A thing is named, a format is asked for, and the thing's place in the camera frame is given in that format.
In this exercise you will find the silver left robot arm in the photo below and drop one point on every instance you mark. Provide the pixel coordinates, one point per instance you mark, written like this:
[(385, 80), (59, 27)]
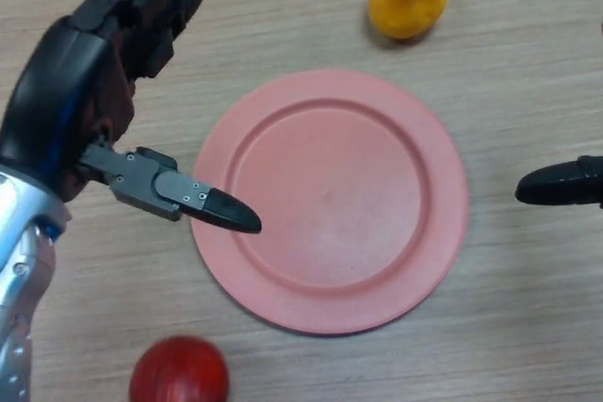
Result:
[(19, 256)]

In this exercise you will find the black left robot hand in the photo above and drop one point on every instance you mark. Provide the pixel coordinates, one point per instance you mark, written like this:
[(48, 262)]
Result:
[(52, 91)]

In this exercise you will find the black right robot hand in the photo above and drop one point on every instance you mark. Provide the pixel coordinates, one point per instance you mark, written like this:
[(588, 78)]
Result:
[(560, 185)]

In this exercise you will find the red apple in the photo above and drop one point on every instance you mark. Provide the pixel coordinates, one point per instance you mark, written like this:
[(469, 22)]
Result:
[(179, 374)]

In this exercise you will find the pink round plate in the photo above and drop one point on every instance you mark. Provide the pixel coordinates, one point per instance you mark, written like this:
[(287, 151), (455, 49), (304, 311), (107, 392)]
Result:
[(330, 199)]

